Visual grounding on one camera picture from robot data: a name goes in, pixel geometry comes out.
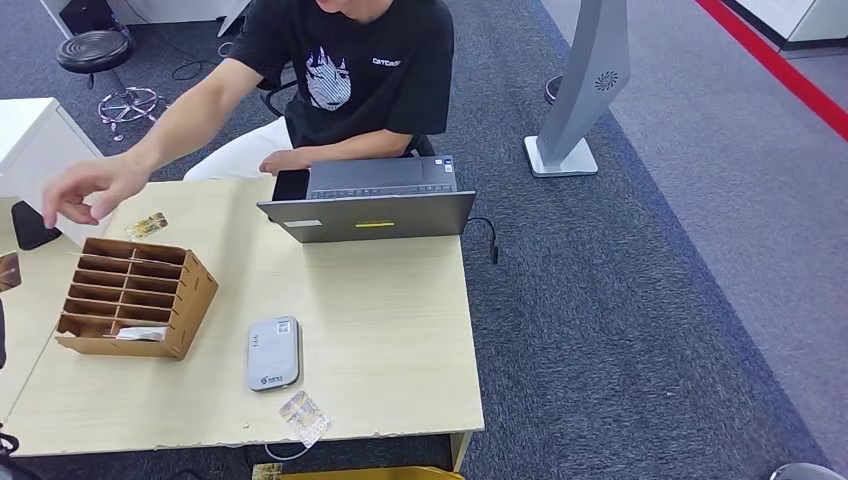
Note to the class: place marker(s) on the person's right hand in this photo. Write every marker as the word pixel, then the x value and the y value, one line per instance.
pixel 93 189

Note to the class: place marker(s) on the person's left hand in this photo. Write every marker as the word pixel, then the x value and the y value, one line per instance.
pixel 281 162

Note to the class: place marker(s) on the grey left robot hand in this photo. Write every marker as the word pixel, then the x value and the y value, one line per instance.
pixel 2 331

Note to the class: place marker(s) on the brown printed card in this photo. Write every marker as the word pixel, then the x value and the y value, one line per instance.
pixel 9 272

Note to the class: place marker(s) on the gold printed card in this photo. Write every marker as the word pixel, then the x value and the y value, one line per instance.
pixel 146 226

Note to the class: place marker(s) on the white key card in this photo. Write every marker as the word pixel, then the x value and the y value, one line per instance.
pixel 140 333

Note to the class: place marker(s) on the person's left forearm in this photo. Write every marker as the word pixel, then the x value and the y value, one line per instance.
pixel 358 144

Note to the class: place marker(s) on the person's right forearm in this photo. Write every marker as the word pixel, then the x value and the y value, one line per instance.
pixel 179 132

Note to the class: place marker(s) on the person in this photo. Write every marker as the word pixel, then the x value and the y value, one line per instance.
pixel 371 99

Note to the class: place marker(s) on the wooden card organizer box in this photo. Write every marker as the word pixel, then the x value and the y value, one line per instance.
pixel 192 298

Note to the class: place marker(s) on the grey card reader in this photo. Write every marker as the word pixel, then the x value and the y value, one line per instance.
pixel 273 354

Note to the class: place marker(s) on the glossy printed card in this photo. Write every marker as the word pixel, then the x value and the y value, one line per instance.
pixel 306 418

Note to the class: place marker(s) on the small printed card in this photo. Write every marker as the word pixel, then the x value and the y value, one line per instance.
pixel 266 472

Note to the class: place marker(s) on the black smartphone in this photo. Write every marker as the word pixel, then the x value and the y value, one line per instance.
pixel 290 185

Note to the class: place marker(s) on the black bin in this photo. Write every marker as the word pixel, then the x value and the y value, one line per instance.
pixel 33 228

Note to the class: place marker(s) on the grey laptop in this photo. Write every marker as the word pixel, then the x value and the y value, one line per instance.
pixel 371 218

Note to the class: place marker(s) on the black round stool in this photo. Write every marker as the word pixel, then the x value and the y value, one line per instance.
pixel 93 50

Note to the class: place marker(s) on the black box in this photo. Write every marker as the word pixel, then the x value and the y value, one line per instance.
pixel 86 14

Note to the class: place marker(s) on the dark round base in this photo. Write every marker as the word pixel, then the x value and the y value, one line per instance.
pixel 551 89

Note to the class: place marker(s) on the grey floor stand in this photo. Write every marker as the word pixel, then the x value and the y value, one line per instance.
pixel 586 86

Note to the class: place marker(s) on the yellow box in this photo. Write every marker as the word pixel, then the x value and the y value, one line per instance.
pixel 371 474

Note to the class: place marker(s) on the white low furniture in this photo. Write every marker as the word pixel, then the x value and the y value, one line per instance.
pixel 788 16

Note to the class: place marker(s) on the grey round object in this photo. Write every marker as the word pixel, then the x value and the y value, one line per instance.
pixel 805 473

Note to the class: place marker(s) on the white desk frame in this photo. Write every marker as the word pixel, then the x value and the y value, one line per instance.
pixel 179 10

